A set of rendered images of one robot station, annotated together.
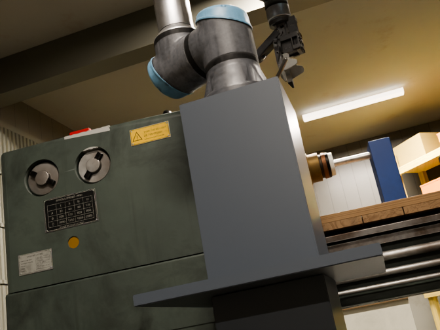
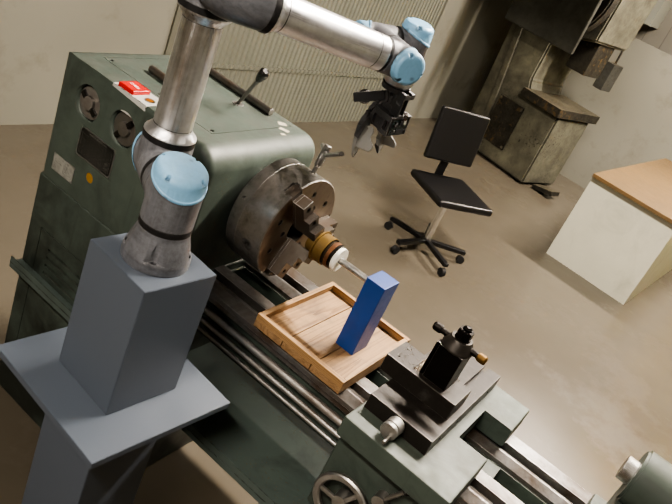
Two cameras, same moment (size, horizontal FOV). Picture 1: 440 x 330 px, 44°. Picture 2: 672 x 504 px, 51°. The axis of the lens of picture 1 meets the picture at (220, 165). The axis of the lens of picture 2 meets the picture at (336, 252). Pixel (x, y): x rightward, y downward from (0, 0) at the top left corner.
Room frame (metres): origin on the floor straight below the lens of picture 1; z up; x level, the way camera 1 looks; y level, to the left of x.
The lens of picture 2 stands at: (-0.14, -0.75, 1.95)
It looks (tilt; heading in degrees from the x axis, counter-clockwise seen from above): 27 degrees down; 15
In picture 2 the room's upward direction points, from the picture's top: 24 degrees clockwise
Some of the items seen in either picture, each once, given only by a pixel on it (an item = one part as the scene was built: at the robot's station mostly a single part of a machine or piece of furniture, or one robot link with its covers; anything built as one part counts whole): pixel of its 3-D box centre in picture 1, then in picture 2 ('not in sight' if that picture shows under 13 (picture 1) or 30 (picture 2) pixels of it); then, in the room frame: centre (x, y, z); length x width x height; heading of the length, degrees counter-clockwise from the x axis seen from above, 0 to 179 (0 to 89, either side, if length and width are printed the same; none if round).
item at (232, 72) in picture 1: (236, 87); (161, 238); (1.04, -0.06, 1.15); 0.15 x 0.15 x 0.10
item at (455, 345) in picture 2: not in sight; (459, 342); (1.37, -0.71, 1.14); 0.08 x 0.08 x 0.03
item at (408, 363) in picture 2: not in sight; (425, 379); (1.38, -0.68, 1.00); 0.20 x 0.10 x 0.05; 81
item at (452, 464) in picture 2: not in sight; (440, 420); (1.41, -0.77, 0.90); 0.53 x 0.30 x 0.06; 171
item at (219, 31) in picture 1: (224, 40); (174, 190); (1.04, -0.06, 1.27); 0.13 x 0.12 x 0.14; 51
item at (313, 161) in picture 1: (313, 167); (324, 248); (1.53, -0.27, 1.08); 0.09 x 0.09 x 0.09; 81
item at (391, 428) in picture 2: not in sight; (389, 430); (1.19, -0.68, 0.95); 0.07 x 0.04 x 0.04; 171
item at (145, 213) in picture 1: (135, 213); (181, 155); (1.59, 0.28, 1.06); 0.59 x 0.48 x 0.39; 81
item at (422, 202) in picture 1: (378, 222); (335, 332); (1.50, -0.40, 0.89); 0.36 x 0.30 x 0.04; 171
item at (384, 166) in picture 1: (387, 180); (366, 313); (1.49, -0.46, 1.00); 0.08 x 0.06 x 0.23; 171
